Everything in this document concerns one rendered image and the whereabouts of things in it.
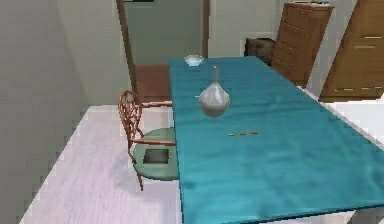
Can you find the dark square laptop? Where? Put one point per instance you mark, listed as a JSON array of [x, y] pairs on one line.
[[156, 156]]

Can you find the grey round vase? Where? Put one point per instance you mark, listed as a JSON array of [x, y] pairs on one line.
[[214, 98]]

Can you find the pale glass bowl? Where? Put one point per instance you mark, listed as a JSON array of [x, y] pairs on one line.
[[193, 60]]

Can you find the brown thin pencil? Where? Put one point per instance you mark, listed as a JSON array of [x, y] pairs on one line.
[[244, 133]]

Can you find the red chair green seat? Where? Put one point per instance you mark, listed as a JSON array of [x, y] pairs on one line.
[[156, 156]]

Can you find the teal cloth covered table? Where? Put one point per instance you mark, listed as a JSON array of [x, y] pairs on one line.
[[273, 160]]

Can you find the brown wooden chest of drawers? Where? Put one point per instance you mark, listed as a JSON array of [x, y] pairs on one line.
[[296, 40]]

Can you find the light brown wooden cupboard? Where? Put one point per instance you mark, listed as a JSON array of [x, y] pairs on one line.
[[356, 53]]

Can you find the brown wooden door frame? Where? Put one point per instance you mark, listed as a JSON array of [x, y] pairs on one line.
[[128, 50]]

